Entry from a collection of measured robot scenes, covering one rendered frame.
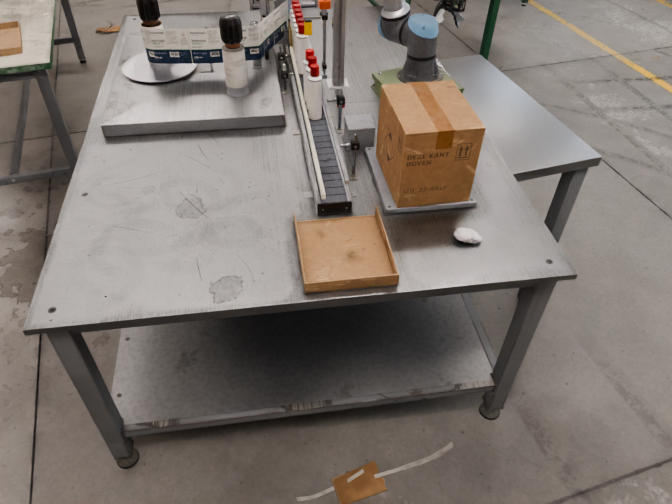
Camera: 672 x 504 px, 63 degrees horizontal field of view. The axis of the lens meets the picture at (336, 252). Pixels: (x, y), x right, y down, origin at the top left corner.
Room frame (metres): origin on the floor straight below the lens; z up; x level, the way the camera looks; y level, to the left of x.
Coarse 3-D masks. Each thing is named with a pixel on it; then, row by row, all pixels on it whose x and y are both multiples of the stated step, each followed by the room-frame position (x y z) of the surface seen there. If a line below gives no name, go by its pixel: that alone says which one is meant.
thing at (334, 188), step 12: (288, 48) 2.54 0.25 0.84; (324, 120) 1.83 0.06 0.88; (312, 132) 1.75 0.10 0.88; (324, 132) 1.75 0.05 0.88; (324, 144) 1.67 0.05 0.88; (312, 156) 1.60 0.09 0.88; (324, 156) 1.60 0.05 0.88; (324, 168) 1.53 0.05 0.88; (336, 168) 1.53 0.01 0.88; (324, 180) 1.46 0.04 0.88; (336, 180) 1.46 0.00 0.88; (336, 192) 1.40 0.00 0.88
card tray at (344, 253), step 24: (360, 216) 1.34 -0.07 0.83; (312, 240) 1.22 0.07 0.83; (336, 240) 1.22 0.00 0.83; (360, 240) 1.23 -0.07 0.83; (384, 240) 1.22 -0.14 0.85; (312, 264) 1.12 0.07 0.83; (336, 264) 1.12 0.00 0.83; (360, 264) 1.12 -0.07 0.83; (384, 264) 1.13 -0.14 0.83; (312, 288) 1.01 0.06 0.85; (336, 288) 1.02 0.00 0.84
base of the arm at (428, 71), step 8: (408, 56) 2.15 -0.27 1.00; (432, 56) 2.12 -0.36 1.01; (408, 64) 2.13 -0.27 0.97; (416, 64) 2.11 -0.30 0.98; (424, 64) 2.11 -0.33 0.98; (432, 64) 2.12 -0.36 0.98; (408, 72) 2.12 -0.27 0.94; (416, 72) 2.10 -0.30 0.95; (424, 72) 2.10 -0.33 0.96; (432, 72) 2.11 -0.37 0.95; (408, 80) 2.11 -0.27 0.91; (416, 80) 2.09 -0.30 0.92; (424, 80) 2.09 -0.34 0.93; (432, 80) 2.10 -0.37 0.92
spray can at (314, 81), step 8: (312, 64) 1.86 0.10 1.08; (312, 72) 1.84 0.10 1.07; (312, 80) 1.83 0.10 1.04; (320, 80) 1.84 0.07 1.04; (312, 88) 1.83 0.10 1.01; (320, 88) 1.84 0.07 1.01; (312, 96) 1.83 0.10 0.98; (320, 96) 1.84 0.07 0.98; (312, 104) 1.83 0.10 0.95; (320, 104) 1.84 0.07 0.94; (312, 112) 1.83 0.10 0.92; (320, 112) 1.84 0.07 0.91; (312, 120) 1.83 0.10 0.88
